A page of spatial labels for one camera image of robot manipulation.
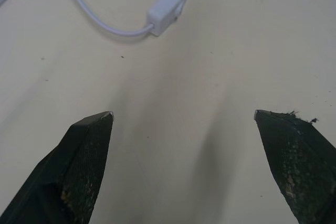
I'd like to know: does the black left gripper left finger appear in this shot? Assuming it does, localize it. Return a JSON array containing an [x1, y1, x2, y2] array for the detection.
[[0, 111, 115, 224]]

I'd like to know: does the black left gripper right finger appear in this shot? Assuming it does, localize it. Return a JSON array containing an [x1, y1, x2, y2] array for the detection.
[[253, 109, 336, 224]]

